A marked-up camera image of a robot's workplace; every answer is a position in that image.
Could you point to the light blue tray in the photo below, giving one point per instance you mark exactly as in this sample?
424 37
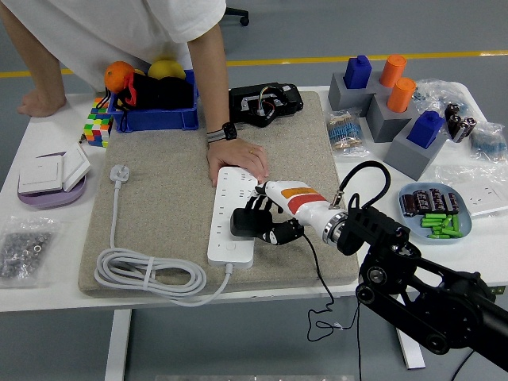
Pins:
426 186

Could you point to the flat white wall switch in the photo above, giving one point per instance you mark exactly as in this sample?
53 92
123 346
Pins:
39 174

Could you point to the purple tray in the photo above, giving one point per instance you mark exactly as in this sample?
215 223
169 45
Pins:
51 200

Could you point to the small metal connector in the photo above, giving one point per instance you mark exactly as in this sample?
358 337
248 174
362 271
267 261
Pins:
82 139

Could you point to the orange cylinder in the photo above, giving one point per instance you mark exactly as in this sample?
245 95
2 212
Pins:
401 97
393 71

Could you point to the grey-brown mat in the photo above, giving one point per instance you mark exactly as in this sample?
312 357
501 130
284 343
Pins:
166 158

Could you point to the white wall socket panel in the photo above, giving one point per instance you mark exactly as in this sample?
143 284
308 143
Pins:
488 200

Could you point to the colourful puzzle cube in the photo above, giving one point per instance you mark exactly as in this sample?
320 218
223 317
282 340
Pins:
97 129

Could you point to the grey block holder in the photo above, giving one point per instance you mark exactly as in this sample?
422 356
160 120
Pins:
381 123
337 95
409 156

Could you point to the black plug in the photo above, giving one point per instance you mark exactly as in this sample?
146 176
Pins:
246 224

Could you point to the black open electronic device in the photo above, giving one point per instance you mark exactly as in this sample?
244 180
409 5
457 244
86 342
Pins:
285 99

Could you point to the person's right hand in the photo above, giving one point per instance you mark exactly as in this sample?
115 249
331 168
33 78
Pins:
41 105

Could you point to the dark brown capacitor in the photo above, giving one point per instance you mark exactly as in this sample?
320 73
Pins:
408 205
436 199
452 203
422 201

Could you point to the loose black capacitor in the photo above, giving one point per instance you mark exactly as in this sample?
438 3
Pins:
451 111
454 126
466 129

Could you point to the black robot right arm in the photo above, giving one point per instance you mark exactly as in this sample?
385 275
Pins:
436 293

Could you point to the person's left hand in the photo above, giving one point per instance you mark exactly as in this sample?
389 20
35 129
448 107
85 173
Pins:
234 152

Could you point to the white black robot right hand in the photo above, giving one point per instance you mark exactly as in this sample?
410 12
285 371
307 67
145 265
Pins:
301 198

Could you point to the orange fruit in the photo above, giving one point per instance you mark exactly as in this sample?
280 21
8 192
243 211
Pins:
117 75

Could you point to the white table leg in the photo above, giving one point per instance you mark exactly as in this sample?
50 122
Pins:
412 353
118 345

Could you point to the plain black cloth pouch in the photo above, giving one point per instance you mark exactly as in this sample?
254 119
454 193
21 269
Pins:
176 93

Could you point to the blue plastic bin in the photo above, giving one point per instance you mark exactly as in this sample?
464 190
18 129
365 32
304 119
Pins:
158 119

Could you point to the white power strip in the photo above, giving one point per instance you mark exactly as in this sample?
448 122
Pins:
226 190

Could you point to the tilted white wall switch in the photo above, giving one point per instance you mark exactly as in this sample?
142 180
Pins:
75 166

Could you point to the yellow lemon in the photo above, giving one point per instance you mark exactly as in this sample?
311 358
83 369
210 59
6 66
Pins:
166 70

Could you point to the bag of taped resistors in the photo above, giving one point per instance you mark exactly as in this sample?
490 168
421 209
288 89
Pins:
344 133

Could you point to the bag of metal nuts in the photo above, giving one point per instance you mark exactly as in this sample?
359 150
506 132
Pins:
24 250

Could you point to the blue square peg block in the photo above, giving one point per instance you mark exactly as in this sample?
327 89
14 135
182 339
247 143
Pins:
357 73
424 131

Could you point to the person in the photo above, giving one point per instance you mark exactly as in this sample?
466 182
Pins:
119 28

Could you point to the black wristwatch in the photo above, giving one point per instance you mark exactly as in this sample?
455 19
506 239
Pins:
228 132

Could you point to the green circuit board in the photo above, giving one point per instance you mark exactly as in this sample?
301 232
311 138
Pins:
499 291

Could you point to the clear plastic bag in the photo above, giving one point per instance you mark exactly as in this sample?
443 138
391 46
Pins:
456 176

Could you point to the white three-pin plug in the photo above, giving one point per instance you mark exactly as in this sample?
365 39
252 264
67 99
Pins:
119 174

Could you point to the clear bag blue resistors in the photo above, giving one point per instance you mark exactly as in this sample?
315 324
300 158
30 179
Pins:
436 95
490 143

